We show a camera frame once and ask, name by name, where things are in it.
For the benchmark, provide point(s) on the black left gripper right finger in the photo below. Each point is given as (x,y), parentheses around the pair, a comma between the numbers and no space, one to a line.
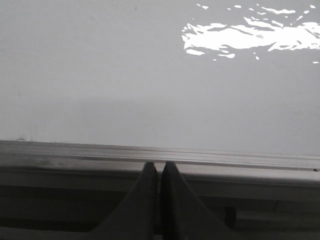
(183,215)

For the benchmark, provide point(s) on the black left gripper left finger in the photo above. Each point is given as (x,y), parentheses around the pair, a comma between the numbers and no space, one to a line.
(134,217)

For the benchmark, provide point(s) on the white whiteboard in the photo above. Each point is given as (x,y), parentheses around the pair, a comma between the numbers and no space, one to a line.
(227,75)

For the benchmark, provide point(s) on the aluminium whiteboard tray rail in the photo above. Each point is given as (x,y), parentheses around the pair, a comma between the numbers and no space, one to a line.
(211,173)

